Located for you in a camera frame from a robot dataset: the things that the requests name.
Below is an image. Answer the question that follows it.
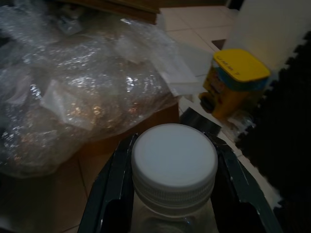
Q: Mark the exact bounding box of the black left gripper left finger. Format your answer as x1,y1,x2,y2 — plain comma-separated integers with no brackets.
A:
79,133,139,233

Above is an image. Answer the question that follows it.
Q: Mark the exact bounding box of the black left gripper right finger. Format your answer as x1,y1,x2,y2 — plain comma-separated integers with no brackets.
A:
203,131,284,233

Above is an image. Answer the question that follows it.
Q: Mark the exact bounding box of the clear jar white lid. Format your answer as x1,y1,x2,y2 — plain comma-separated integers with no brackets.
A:
131,123,219,233

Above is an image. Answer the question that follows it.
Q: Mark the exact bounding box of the black carpet floor mat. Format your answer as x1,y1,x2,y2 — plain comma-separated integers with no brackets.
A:
234,31,311,233

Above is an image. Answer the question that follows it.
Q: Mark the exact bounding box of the yellow plastic container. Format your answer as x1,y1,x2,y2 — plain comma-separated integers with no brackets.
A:
198,48,272,119

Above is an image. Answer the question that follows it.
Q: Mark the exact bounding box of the clear bubble wrap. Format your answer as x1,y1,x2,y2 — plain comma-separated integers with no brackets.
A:
0,4,185,179

